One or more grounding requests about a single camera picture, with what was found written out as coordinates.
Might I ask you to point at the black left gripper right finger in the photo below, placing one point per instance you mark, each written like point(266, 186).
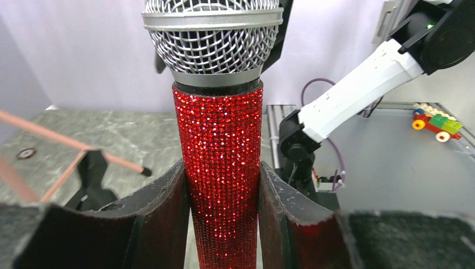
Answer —
point(296, 232)

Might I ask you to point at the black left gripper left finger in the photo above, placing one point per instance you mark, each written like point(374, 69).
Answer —
point(146, 229)

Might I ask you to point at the pink music stand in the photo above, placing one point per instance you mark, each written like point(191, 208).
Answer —
point(116, 133)

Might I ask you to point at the colourful toy brick car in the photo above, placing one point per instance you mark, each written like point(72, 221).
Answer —
point(444, 126)

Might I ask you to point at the small round table insert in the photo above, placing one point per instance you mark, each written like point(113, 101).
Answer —
point(26, 154)

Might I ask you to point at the red glitter microphone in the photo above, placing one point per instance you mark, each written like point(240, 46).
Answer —
point(220, 136)

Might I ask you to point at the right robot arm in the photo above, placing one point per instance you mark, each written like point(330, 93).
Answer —
point(434, 35)

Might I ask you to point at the black round-base mic stand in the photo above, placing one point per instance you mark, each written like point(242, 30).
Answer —
point(91, 194)

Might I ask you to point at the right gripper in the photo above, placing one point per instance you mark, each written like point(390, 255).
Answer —
point(218, 37)

